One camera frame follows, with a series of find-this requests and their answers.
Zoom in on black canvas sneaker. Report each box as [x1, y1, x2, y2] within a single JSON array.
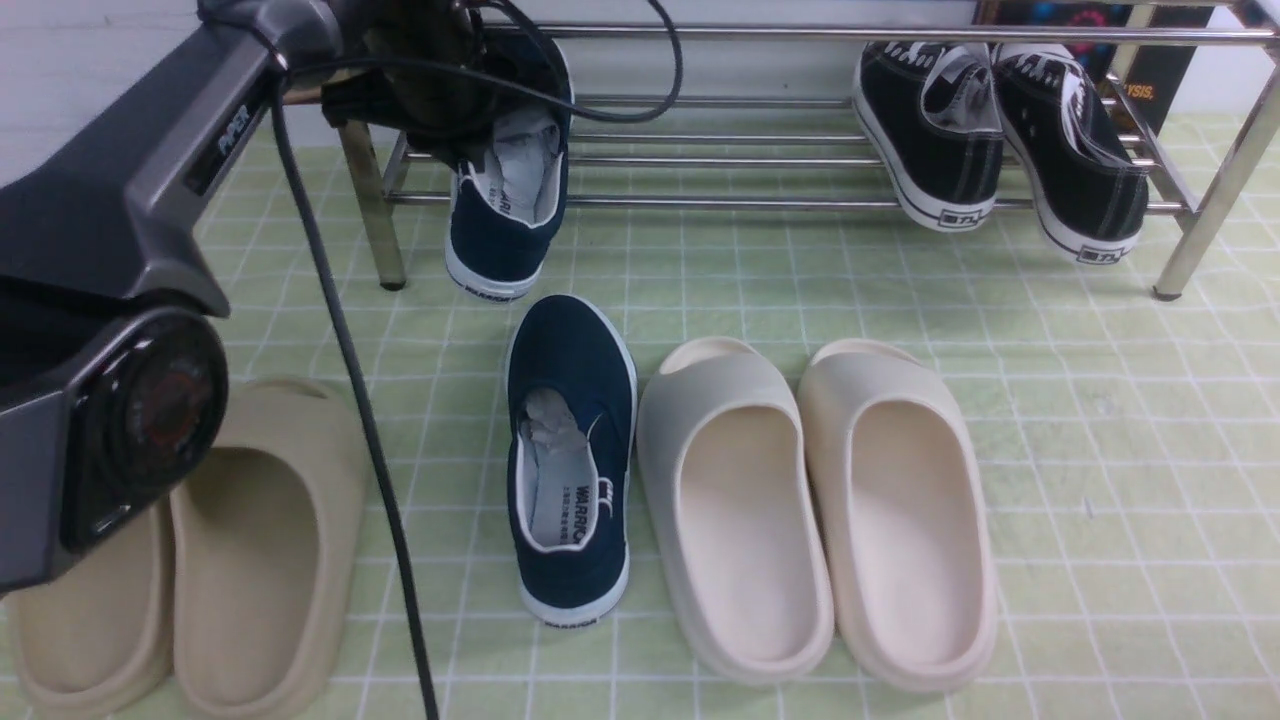
[[852, 41, 1005, 233], [991, 44, 1149, 266]]

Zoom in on cream foam slide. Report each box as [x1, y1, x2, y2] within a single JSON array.
[[797, 340, 997, 694], [636, 337, 835, 685]]

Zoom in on navy slip-on shoe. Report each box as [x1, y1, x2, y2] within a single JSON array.
[[506, 293, 637, 628], [445, 94, 572, 304]]

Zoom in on right tan foam slide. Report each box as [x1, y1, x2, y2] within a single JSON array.
[[170, 377, 372, 719]]

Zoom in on dark poster board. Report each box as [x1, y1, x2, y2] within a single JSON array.
[[973, 1, 1213, 132]]

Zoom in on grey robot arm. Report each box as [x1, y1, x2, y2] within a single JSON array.
[[1, 1, 518, 593]]

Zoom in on green checkered floor cloth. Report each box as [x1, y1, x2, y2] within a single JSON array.
[[0, 111, 1280, 720]]

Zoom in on left black canvas sneaker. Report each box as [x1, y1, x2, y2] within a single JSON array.
[[852, 41, 1005, 233]]

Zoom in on left cream foam slide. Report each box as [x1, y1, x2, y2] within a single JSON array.
[[636, 337, 835, 685]]

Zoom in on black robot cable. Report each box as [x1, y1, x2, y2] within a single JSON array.
[[262, 0, 685, 720]]

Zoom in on left tan foam slide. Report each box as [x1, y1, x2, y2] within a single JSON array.
[[5, 498, 175, 719]]

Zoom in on right cream foam slide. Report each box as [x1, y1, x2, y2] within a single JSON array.
[[797, 340, 997, 694]]

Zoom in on silver metal shoe rack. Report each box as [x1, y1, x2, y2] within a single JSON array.
[[335, 1, 1277, 302]]

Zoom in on tan foam slide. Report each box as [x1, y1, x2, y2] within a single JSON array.
[[5, 498, 175, 719], [170, 377, 372, 719]]

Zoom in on right black canvas sneaker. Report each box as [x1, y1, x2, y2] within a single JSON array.
[[991, 44, 1149, 266]]

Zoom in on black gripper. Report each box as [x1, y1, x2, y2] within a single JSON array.
[[320, 1, 547, 167]]

